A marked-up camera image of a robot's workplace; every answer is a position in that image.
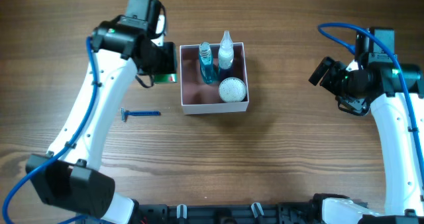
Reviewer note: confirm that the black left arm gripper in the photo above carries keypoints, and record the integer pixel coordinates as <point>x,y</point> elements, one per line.
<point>169,61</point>

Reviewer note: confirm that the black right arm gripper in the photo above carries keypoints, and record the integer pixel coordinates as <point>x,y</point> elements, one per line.
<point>330,77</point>

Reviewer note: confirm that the green Dettol soap box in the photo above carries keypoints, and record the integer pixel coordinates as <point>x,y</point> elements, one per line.
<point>165,79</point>

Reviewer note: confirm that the blue mouthwash bottle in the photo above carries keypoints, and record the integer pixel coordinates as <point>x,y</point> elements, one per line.
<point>206,63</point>

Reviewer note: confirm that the blue disposable razor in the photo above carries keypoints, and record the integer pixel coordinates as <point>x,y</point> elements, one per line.
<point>125,113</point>

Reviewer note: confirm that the clear spray bottle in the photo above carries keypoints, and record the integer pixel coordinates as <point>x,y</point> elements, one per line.
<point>225,56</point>

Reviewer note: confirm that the white-lidded round jar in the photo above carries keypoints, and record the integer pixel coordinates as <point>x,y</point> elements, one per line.
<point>232,90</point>

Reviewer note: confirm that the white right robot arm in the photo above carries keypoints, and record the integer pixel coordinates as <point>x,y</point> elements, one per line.
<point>376,83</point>

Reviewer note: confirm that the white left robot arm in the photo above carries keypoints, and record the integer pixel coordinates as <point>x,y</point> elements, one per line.
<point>120,51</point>

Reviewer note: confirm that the white box with pink interior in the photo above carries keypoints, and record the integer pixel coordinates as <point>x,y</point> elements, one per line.
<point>198,97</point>

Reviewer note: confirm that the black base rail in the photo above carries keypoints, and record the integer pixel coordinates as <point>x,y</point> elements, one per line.
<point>280,213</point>

